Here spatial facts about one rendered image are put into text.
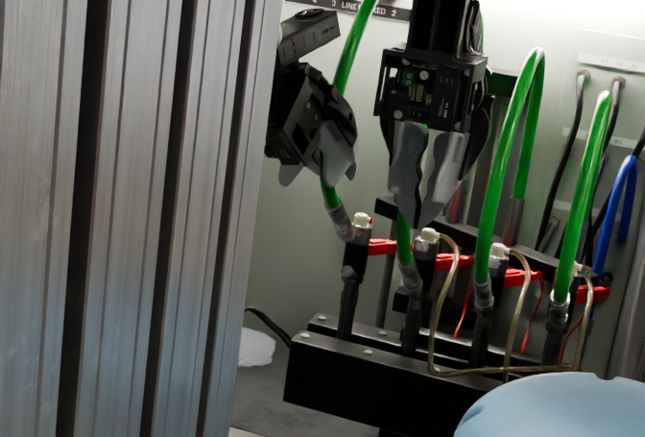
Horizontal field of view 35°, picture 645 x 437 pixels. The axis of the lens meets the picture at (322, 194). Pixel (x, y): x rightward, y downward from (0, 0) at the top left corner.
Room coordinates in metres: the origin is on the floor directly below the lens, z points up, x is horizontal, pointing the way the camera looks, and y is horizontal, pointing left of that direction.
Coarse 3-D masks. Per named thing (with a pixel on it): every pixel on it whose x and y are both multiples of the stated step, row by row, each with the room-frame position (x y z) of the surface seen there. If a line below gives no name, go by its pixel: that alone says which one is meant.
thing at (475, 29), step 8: (480, 8) 0.83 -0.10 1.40; (472, 16) 0.81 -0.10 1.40; (480, 16) 0.84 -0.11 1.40; (472, 24) 0.81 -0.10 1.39; (480, 24) 0.84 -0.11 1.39; (472, 32) 0.82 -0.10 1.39; (480, 32) 0.85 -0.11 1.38; (472, 40) 0.83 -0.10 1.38; (480, 40) 0.86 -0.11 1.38; (472, 48) 0.84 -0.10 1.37; (480, 48) 0.86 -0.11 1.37
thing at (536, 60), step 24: (528, 72) 1.04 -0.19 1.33; (528, 120) 1.19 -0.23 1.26; (504, 144) 0.97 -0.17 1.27; (528, 144) 1.20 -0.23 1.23; (504, 168) 0.96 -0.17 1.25; (528, 168) 1.20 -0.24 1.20; (480, 240) 0.95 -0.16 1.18; (504, 240) 1.21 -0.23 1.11; (480, 264) 0.96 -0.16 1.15; (480, 288) 0.99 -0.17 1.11
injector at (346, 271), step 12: (360, 228) 1.13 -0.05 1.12; (360, 240) 1.13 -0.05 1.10; (348, 252) 1.13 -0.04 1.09; (360, 252) 1.13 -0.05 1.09; (348, 264) 1.13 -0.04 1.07; (360, 264) 1.13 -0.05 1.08; (348, 276) 1.11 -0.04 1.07; (360, 276) 1.13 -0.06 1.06; (348, 288) 1.13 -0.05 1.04; (348, 300) 1.13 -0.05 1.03; (348, 312) 1.13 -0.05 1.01; (348, 324) 1.13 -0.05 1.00; (336, 336) 1.14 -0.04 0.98; (348, 336) 1.13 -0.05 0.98
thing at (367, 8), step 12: (372, 0) 1.04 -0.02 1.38; (360, 12) 1.03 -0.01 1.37; (360, 24) 1.01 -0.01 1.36; (348, 36) 1.00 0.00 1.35; (360, 36) 1.01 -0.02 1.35; (348, 48) 1.00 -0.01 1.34; (348, 60) 0.99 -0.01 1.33; (336, 72) 0.98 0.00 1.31; (348, 72) 0.99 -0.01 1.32; (336, 84) 0.98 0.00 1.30; (324, 192) 0.99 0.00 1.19; (336, 204) 1.01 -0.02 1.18
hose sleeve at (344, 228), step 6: (324, 204) 1.02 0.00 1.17; (342, 204) 1.02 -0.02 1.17; (330, 210) 1.01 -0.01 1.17; (336, 210) 1.01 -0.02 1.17; (342, 210) 1.02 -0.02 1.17; (330, 216) 1.03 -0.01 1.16; (336, 216) 1.03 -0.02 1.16; (342, 216) 1.03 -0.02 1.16; (336, 222) 1.04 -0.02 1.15; (342, 222) 1.04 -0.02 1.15; (348, 222) 1.06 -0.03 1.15; (336, 228) 1.06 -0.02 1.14; (342, 228) 1.05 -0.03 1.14; (348, 228) 1.06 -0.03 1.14; (342, 234) 1.07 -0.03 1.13
